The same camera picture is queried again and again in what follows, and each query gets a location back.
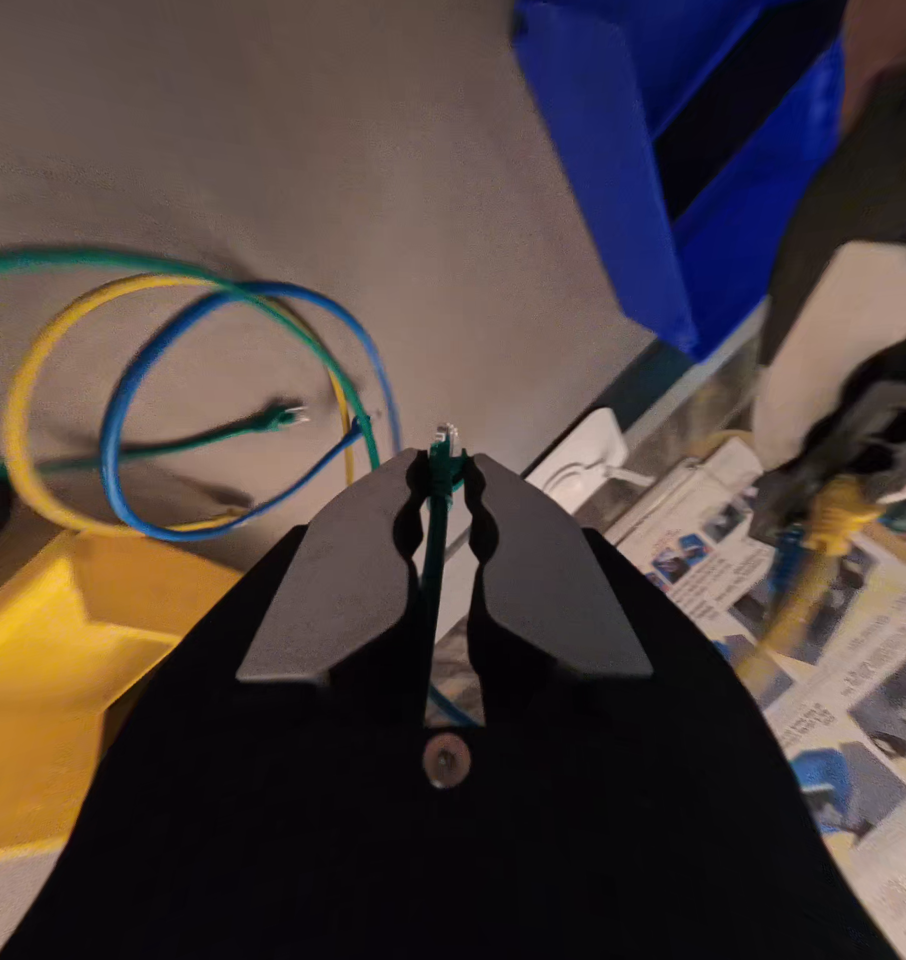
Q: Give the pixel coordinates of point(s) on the instruction poster stand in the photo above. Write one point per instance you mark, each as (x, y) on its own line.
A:
(873, 675)

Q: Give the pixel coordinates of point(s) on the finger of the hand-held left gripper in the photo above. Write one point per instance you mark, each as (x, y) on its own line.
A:
(835, 337)

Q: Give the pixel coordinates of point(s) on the yellow plastic bin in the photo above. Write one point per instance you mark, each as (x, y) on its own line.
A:
(62, 675)

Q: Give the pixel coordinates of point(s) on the blue plastic bin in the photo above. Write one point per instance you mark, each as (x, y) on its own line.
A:
(618, 187)

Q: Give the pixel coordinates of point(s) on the black bin divider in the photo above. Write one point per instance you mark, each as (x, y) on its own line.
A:
(730, 112)

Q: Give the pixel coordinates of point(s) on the black network switch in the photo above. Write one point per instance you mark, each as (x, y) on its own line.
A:
(888, 427)

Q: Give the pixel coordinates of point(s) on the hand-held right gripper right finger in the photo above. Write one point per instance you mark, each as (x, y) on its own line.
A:
(558, 600)

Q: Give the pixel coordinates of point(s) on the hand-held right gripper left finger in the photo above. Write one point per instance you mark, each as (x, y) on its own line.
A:
(333, 592)

